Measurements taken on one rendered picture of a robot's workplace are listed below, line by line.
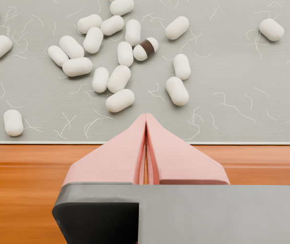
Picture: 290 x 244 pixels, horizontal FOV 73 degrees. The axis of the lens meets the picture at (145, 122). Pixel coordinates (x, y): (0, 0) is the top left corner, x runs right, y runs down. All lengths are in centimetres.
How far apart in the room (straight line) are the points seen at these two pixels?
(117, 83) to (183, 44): 11
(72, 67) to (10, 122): 10
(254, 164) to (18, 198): 25
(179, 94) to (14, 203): 21
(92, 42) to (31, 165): 16
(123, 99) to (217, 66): 14
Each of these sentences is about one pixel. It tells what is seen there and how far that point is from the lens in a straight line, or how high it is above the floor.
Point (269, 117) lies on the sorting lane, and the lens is 29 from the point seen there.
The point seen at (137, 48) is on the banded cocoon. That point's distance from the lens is 26.
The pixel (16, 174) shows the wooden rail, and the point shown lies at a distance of 25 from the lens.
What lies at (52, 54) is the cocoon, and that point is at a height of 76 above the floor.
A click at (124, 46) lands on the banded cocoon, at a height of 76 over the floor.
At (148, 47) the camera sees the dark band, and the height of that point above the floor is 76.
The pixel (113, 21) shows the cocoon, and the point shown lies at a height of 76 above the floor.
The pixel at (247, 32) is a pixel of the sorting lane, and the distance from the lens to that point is 34.
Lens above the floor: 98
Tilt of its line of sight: 76 degrees down
